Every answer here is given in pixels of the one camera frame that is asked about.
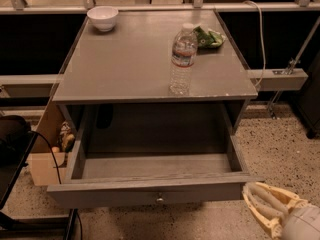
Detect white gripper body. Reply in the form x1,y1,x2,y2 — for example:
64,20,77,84
281,206,320,240

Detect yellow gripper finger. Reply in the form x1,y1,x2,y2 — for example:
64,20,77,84
242,185,284,240
246,182,308,214

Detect grey top drawer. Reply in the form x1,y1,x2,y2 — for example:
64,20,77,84
48,103,254,208

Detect grey wooden drawer cabinet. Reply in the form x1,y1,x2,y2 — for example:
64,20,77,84
52,9,259,142

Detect dark cabinet at right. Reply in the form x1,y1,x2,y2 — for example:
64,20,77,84
296,52,320,139

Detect green chip bag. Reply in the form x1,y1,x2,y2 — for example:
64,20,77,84
194,26,226,49

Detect clear plastic water bottle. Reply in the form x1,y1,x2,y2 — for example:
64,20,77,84
169,23,198,95

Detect snack items in box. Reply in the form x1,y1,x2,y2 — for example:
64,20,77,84
51,121,75,153

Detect cardboard box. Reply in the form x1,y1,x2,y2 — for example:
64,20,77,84
27,102,66,186

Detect white ceramic bowl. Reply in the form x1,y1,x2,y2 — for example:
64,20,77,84
87,6,118,32

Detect black chair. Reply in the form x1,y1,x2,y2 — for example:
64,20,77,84
0,115,77,240

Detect white cable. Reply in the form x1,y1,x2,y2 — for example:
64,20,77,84
244,0,267,88

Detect black cable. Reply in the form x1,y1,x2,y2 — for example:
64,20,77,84
31,130,83,240

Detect metal railing frame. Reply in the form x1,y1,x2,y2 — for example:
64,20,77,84
1,0,319,107

